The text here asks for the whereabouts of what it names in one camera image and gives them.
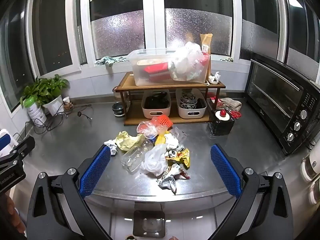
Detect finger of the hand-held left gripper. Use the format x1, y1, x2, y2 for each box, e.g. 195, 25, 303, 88
0, 135, 36, 167

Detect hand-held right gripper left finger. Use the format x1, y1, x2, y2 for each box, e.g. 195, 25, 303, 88
26, 144, 113, 240

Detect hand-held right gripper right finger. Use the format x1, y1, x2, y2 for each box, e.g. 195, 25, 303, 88
210, 144, 294, 240

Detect translucent red plastic bag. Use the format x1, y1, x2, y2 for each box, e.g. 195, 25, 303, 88
137, 116, 165, 139

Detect yellow foam net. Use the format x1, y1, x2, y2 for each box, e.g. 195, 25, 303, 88
155, 129, 170, 145

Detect person's left hand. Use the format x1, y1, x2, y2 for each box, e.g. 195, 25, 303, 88
0, 195, 27, 234

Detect white and blue container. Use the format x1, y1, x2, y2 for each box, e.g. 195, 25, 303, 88
0, 129, 14, 157

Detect small crumpled silver foil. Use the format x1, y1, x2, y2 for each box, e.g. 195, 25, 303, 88
104, 139, 118, 155

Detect green and white bottle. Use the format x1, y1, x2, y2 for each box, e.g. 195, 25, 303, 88
24, 97, 47, 125

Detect clear plastic container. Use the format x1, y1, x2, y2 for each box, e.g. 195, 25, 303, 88
121, 139, 154, 172

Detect crumpled yellow paper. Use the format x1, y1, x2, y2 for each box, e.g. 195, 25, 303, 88
115, 131, 145, 152

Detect yellow snack wrapper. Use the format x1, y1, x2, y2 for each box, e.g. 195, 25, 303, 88
165, 148, 191, 168

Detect black tin with red knob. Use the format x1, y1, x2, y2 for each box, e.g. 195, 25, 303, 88
208, 109, 235, 136

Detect crumpled silver wrapper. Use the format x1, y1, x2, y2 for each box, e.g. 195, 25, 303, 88
157, 163, 191, 195

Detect white plastic bag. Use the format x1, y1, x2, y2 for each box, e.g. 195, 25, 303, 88
139, 144, 168, 177

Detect clear plastic bag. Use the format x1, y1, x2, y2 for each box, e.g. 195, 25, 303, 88
174, 126, 187, 140

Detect green potted plant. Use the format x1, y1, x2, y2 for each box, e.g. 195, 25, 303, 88
20, 74, 70, 117

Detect crumpled white paper towel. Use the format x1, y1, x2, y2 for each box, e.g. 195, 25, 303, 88
164, 133, 179, 150

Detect dark ceramic bowl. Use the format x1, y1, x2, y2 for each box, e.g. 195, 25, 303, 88
112, 102, 125, 117

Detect white plastic basket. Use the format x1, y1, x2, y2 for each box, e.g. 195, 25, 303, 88
141, 91, 172, 120
175, 89, 208, 119

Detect grey towel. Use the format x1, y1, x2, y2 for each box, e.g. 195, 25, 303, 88
219, 97, 242, 112

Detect orange foam net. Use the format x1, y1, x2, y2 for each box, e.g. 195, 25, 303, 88
156, 114, 173, 130

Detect glass jar with brown lid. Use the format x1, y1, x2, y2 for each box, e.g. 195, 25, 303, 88
113, 86, 125, 103

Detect blue patterned bowls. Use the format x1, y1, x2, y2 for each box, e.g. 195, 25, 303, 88
180, 92, 198, 109

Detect glass jar with white lid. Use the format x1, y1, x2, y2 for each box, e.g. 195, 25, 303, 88
301, 144, 320, 180
309, 180, 320, 205

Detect black kitchenware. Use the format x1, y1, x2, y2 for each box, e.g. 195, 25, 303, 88
145, 92, 169, 109

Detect wooden shelf rack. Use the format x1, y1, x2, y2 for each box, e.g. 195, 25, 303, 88
115, 71, 226, 126

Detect crumpled white tissue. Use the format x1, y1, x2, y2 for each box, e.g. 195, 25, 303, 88
208, 72, 221, 84

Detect black toaster oven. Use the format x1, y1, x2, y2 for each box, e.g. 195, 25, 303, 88
245, 58, 320, 155

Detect green cloth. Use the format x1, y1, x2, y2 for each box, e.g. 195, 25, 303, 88
95, 56, 129, 68

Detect clear plastic storage box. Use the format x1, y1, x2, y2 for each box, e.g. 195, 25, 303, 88
126, 47, 212, 85

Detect red box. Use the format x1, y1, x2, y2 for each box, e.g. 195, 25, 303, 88
144, 64, 173, 80

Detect brown paper bag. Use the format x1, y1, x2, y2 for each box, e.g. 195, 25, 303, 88
199, 33, 213, 55

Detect white framed window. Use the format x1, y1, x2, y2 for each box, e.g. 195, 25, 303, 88
0, 0, 320, 80

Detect black power cable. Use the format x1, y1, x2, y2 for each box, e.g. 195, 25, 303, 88
25, 104, 93, 135

